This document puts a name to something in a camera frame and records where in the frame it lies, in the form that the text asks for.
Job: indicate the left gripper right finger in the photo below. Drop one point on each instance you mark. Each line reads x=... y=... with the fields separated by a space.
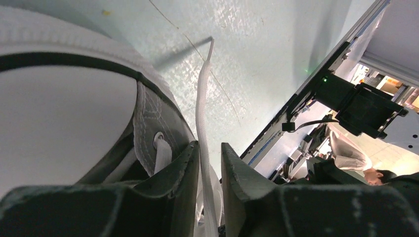
x=257 y=207

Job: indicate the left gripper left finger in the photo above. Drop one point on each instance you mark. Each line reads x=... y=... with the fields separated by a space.
x=161 y=206

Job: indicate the grey sneaker laces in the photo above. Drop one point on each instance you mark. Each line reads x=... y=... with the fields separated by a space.
x=77 y=108

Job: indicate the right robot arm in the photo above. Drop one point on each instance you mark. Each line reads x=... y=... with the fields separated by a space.
x=359 y=109

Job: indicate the person in background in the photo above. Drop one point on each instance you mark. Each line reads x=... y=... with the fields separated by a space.
x=376 y=160

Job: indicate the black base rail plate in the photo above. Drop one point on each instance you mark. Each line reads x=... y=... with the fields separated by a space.
x=273 y=130

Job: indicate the aluminium frame rail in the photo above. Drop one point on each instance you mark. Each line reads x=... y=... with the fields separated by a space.
x=391 y=69

